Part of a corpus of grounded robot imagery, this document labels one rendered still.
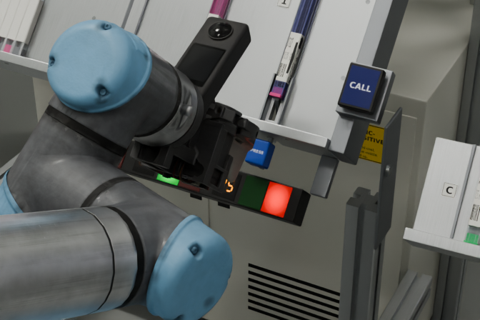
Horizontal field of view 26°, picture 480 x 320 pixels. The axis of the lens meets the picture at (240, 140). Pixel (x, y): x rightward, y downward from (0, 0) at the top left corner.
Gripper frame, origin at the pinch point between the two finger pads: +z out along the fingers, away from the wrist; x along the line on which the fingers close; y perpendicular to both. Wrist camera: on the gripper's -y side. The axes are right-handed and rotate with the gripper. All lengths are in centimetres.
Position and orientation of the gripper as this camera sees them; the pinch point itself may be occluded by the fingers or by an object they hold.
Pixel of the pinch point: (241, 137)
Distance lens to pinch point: 114.2
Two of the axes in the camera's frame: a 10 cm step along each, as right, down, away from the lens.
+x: 8.9, 2.5, -3.8
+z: 3.3, 2.3, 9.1
